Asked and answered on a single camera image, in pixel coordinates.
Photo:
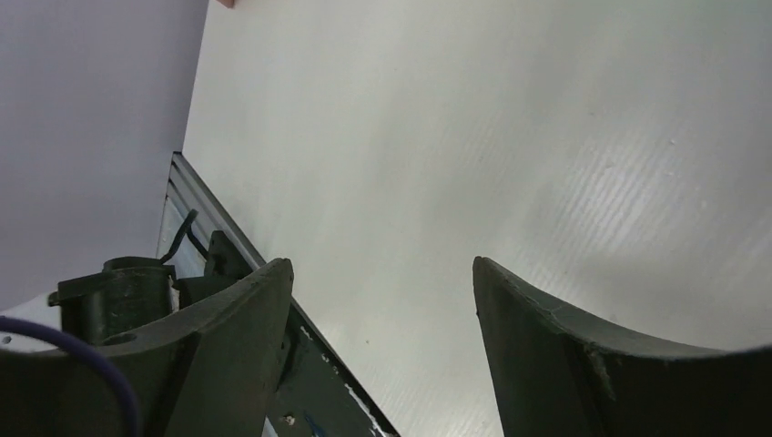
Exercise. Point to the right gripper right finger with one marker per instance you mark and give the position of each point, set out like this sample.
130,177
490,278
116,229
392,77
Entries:
558,370

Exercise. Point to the white comb cable duct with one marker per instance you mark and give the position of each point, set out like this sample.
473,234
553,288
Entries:
197,232

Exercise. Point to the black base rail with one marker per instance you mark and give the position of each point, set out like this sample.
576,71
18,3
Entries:
317,394

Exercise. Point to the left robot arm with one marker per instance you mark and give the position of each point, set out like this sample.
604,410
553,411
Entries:
128,293

